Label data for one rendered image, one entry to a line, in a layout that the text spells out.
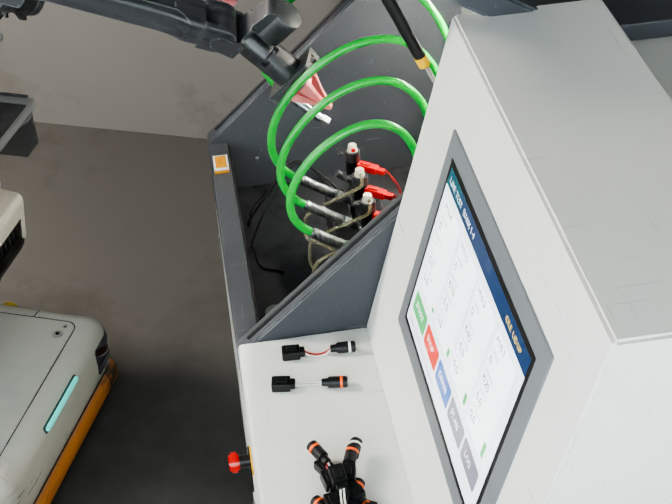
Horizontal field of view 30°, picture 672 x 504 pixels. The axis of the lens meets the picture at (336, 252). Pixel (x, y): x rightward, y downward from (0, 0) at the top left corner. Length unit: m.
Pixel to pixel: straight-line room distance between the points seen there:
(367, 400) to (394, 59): 0.87
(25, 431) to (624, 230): 1.92
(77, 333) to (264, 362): 1.25
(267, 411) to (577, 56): 0.73
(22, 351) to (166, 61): 1.41
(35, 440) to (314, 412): 1.19
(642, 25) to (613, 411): 0.75
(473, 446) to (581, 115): 0.44
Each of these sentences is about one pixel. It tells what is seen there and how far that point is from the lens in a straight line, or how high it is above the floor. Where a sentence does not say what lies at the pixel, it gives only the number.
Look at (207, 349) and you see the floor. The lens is 3.56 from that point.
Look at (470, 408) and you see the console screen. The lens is 1.63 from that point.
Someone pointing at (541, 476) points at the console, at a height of 1.33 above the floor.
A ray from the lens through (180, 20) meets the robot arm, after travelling 2.14.
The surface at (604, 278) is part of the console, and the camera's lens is 1.35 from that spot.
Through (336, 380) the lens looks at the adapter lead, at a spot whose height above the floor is 1.00.
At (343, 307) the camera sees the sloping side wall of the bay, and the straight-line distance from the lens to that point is 2.09.
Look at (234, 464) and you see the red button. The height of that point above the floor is 0.81.
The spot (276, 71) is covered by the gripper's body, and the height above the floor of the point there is 1.29.
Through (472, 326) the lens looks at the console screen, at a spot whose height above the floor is 1.31.
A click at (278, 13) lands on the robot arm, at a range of 2.15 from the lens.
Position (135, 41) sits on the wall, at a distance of 4.30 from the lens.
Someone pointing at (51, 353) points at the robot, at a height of 0.28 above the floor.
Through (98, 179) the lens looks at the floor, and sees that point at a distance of 4.29.
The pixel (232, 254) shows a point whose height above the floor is 0.95.
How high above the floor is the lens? 2.41
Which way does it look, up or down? 39 degrees down
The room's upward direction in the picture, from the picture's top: 3 degrees counter-clockwise
